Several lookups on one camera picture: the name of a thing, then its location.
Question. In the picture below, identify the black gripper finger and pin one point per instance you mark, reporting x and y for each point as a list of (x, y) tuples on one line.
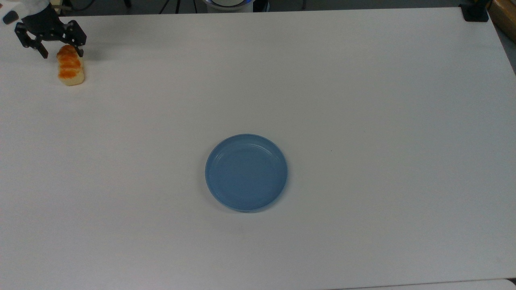
[(79, 50), (41, 50)]

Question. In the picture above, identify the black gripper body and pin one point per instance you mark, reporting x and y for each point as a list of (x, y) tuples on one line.
[(50, 31)]

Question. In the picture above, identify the orange glazed bread loaf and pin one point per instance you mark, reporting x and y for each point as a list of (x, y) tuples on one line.
[(71, 66)]

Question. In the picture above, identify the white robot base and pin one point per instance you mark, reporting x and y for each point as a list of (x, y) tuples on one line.
[(231, 4)]

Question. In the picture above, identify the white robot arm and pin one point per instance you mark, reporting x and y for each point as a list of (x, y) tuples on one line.
[(28, 7)]

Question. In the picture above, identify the blue round plate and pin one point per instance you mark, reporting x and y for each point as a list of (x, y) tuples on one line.
[(246, 173)]

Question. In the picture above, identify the beige board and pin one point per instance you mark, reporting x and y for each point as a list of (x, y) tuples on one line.
[(59, 7)]

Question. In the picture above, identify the black tripod legs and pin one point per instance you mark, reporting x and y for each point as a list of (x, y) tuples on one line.
[(177, 5)]

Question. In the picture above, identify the brown wooden box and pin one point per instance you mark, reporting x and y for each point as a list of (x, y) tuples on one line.
[(504, 16)]

